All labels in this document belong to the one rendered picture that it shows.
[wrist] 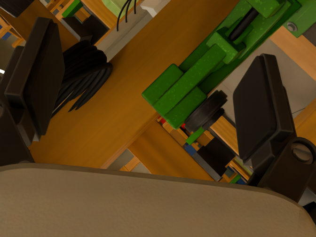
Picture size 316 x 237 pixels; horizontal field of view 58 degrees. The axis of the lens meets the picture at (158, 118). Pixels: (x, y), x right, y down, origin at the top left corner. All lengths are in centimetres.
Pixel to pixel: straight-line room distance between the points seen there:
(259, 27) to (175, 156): 34
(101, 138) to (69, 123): 7
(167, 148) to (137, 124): 11
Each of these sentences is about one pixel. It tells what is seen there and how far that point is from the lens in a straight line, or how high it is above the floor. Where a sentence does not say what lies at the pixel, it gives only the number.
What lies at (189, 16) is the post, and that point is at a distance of 59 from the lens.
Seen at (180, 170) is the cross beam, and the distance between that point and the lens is 64.
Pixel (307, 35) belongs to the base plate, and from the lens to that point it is 56.
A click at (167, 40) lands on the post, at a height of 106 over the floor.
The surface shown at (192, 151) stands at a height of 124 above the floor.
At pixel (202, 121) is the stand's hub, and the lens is 38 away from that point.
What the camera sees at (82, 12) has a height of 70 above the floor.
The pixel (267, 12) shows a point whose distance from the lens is 38.
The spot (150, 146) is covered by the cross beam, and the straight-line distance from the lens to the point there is 64.
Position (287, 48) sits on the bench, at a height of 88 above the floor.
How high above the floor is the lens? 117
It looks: 1 degrees up
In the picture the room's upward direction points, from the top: 134 degrees counter-clockwise
